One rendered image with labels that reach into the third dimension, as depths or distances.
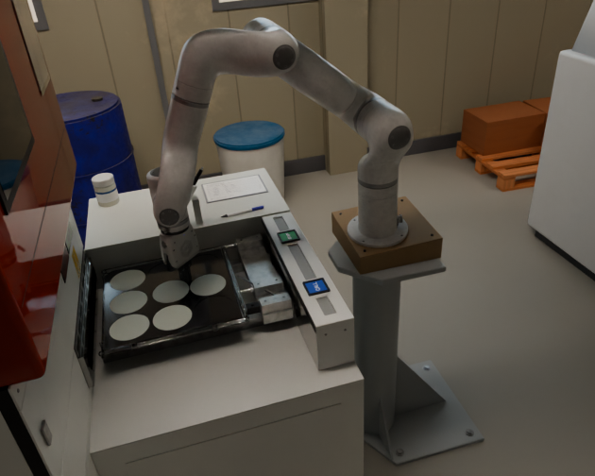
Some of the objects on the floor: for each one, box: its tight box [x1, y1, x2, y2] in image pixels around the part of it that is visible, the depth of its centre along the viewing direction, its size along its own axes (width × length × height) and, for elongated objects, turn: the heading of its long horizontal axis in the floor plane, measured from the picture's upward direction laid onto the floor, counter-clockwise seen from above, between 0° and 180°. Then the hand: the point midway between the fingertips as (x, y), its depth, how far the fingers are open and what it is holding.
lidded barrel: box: [213, 121, 285, 199], centre depth 360 cm, size 46×46×56 cm
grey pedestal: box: [329, 240, 485, 466], centre depth 197 cm, size 51×44×82 cm
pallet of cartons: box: [456, 97, 551, 192], centre depth 401 cm, size 105×72×38 cm
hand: (184, 274), depth 151 cm, fingers closed
